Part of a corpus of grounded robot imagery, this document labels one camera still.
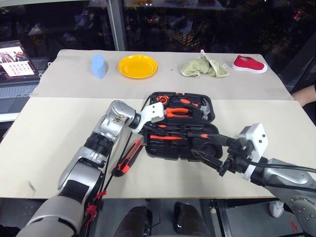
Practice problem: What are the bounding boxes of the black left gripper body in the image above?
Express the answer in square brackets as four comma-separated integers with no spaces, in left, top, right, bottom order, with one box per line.
[141,120,155,133]

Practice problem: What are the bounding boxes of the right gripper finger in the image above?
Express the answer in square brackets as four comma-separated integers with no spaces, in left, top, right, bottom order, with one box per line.
[207,134,239,149]
[191,149,229,175]

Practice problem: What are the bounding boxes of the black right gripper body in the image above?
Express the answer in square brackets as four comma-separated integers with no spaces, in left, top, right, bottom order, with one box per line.
[218,138,251,177]

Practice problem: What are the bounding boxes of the orange voltage tester pen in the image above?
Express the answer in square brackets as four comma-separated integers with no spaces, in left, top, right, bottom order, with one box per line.
[150,134,184,141]

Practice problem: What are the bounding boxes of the black orange screwdriver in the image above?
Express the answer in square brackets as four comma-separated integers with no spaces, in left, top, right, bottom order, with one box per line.
[184,130,211,142]
[148,122,205,132]

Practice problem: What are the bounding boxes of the black plastic tool case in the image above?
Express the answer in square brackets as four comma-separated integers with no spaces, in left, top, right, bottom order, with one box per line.
[142,91,224,161]

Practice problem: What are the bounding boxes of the orange black utility knife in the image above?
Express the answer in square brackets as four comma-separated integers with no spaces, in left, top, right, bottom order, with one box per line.
[111,139,144,177]

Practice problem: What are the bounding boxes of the black table leg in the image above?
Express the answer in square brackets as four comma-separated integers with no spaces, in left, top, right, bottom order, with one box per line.
[209,199,235,237]

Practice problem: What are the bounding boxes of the yellow plastic plate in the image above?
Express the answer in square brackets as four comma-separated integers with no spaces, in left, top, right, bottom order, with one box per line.
[118,54,158,79]

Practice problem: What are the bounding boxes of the dark rounded shape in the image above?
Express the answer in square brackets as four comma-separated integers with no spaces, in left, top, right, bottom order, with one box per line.
[115,206,154,237]
[174,201,210,237]

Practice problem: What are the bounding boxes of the white sneaker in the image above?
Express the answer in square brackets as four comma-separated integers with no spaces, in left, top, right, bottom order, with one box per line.
[268,201,284,218]

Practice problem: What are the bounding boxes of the green cloth rag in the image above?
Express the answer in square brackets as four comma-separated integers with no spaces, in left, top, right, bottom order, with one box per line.
[181,49,230,79]

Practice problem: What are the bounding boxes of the light blue foam block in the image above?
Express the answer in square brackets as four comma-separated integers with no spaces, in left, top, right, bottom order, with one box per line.
[90,54,109,79]

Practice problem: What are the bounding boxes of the red child shoe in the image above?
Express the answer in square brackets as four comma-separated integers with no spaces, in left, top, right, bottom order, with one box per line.
[232,55,268,74]

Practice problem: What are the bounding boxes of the open laptop computer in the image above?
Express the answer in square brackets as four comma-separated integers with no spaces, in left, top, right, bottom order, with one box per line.
[0,40,41,114]

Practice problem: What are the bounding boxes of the white side desk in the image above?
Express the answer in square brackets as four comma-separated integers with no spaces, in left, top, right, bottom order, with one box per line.
[0,112,20,123]

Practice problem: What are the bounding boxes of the orange handled pliers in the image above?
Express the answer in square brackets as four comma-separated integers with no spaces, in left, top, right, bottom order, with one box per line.
[163,108,191,119]

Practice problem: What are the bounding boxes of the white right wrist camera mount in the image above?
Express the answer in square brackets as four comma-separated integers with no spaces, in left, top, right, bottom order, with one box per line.
[238,122,269,181]

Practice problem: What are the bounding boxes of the claw hammer orange black handle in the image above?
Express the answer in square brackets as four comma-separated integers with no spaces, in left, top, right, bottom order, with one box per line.
[170,96,213,121]

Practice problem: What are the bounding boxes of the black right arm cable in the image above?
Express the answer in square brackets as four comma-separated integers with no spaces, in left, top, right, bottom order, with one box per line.
[240,158,316,192]

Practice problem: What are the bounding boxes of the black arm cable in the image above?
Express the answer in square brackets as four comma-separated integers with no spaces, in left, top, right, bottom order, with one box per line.
[240,158,316,192]
[82,94,153,228]

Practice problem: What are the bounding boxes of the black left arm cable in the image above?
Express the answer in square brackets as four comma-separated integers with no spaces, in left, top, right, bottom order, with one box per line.
[82,94,153,228]

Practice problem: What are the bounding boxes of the red cable tie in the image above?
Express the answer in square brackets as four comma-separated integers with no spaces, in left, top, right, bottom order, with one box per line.
[85,191,108,224]

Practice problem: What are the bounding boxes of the grey window frame post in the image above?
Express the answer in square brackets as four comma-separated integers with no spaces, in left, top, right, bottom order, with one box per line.
[106,0,128,51]

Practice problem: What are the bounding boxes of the white horizontal frame beam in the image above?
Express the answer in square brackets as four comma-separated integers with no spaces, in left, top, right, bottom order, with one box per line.
[0,0,91,7]

